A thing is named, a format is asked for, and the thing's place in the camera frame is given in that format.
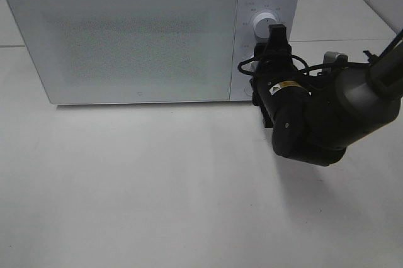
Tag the white timer knob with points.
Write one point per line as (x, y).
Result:
(252, 66)

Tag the round white door button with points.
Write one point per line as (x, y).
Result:
(248, 90)

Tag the white microwave door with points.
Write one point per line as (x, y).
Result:
(129, 51)

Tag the upper white power knob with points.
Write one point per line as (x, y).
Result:
(262, 22)

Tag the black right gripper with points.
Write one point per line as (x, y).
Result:
(275, 70)

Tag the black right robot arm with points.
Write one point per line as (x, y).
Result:
(317, 112)

